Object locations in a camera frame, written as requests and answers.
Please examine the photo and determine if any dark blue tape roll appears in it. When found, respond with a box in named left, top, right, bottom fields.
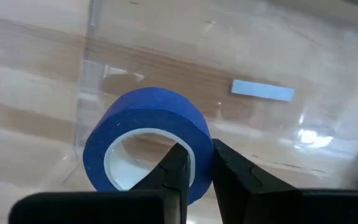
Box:
left=82, top=86, right=215, bottom=206

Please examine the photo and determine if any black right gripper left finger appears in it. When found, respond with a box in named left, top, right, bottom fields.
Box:
left=8, top=142, right=191, bottom=224

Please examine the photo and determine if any clear plastic bin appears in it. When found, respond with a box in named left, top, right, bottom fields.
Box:
left=39, top=0, right=358, bottom=194

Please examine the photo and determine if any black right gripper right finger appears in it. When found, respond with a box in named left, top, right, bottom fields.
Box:
left=211, top=139, right=358, bottom=224

